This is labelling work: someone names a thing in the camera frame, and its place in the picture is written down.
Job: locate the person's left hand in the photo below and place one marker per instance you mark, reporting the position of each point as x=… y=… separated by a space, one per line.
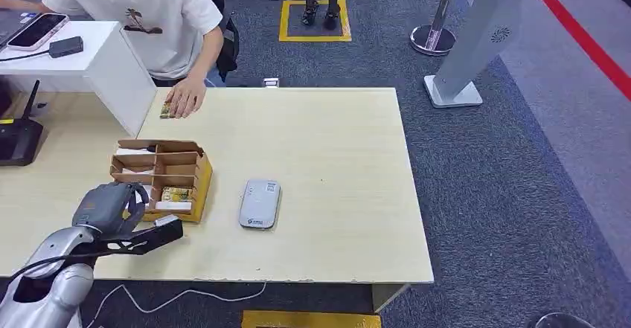
x=186 y=96

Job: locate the robot's grey left hand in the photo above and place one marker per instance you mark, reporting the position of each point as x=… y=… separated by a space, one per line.
x=106 y=207

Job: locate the yellow printed card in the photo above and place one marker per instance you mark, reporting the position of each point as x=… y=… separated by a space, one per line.
x=164 y=111
x=176 y=194

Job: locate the white card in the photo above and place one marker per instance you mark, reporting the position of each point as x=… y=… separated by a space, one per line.
x=130 y=152
x=172 y=206
x=137 y=172

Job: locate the black chair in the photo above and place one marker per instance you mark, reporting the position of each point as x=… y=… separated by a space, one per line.
x=229 y=50

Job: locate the white desk riser shelf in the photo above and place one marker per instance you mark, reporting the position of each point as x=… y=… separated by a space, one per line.
x=108 y=79

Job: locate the person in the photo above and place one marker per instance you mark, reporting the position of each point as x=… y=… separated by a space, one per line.
x=148 y=20

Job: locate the small white desk clip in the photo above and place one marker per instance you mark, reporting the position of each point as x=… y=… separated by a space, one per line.
x=271 y=83

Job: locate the wooden card box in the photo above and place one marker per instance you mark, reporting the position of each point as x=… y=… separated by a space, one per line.
x=201 y=188

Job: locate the black router with antenna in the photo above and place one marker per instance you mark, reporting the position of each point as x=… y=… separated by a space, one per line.
x=19 y=143

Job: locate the black power adapter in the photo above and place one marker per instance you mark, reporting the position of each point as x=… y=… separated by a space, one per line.
x=66 y=46

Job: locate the grey card reader device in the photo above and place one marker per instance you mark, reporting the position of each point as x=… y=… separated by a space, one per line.
x=260 y=205

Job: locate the pale wooden desk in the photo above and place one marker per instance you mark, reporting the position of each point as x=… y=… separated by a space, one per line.
x=320 y=168

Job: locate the smartphone with pink case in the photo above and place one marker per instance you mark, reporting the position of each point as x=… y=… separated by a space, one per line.
x=37 y=30

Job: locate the yellow floor tape square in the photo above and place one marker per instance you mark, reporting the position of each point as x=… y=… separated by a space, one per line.
x=345 y=20
x=305 y=318

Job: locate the pale desk leg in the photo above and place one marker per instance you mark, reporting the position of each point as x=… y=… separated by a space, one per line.
x=389 y=296

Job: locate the silver kiosk stand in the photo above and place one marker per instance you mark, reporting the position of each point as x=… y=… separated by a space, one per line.
x=478 y=35

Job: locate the red floor tape line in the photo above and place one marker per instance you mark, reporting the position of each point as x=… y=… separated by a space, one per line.
x=581 y=37

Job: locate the black round base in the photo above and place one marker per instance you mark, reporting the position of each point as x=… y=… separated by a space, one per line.
x=559 y=322

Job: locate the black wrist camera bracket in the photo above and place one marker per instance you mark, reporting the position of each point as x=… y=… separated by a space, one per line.
x=153 y=237

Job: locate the chrome stanchion post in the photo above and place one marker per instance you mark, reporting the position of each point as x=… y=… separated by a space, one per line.
x=434 y=40

